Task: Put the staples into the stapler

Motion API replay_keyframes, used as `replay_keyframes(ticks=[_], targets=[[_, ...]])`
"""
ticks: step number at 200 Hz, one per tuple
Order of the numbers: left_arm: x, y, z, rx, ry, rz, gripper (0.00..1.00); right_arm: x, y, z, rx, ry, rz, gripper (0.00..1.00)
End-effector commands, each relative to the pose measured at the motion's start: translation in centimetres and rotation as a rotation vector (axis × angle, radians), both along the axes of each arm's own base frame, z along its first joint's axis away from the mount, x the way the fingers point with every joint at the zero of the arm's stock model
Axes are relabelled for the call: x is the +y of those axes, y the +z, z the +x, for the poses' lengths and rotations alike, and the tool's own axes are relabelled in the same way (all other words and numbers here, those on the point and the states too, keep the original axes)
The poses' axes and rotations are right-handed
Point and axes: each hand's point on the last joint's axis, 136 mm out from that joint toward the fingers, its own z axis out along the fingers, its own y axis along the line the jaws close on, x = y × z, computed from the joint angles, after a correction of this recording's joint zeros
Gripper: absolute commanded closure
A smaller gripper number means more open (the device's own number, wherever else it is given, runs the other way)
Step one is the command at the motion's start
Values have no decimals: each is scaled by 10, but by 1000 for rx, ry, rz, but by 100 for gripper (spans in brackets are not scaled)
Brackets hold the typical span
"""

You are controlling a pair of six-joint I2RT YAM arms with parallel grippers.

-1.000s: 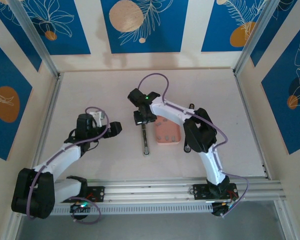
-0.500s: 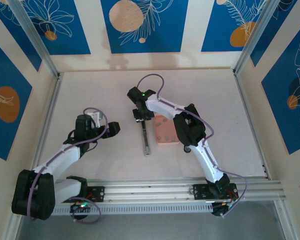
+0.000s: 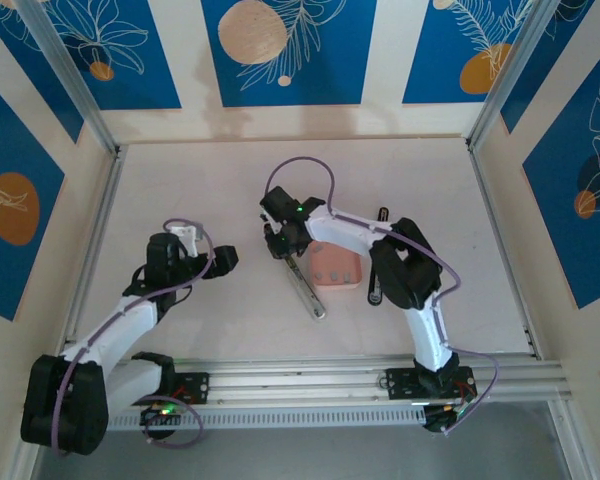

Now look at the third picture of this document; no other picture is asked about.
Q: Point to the silver stapler magazine rail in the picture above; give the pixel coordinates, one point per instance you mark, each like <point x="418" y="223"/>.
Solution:
<point x="305" y="290"/>

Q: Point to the pink plastic tray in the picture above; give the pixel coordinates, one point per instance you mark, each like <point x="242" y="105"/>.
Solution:
<point x="340" y="262"/>

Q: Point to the black stapler top cover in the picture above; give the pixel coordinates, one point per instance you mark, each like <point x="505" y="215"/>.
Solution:
<point x="375" y="292"/>

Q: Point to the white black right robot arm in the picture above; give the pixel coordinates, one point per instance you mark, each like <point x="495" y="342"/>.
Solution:
<point x="340" y="232"/>

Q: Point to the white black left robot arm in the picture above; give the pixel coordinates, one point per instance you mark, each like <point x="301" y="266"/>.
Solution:
<point x="120" y="330"/>

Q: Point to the small electronics board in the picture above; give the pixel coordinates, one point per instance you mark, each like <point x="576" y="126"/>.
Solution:
<point x="440" y="417"/>
<point x="160" y="415"/>

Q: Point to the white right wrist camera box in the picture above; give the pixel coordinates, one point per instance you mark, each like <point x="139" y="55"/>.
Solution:
<point x="270" y="220"/>

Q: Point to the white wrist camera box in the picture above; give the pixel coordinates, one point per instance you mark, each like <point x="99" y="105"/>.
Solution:
<point x="187" y="235"/>
<point x="270" y="220"/>

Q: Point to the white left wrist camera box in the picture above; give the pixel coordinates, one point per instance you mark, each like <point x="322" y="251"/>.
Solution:
<point x="187" y="235"/>

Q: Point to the aluminium side rail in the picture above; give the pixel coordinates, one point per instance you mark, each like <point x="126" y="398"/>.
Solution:
<point x="500" y="240"/>
<point x="97" y="225"/>

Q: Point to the aluminium frame post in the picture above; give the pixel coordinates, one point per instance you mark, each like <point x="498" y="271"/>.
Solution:
<point x="508" y="70"/>
<point x="70" y="75"/>

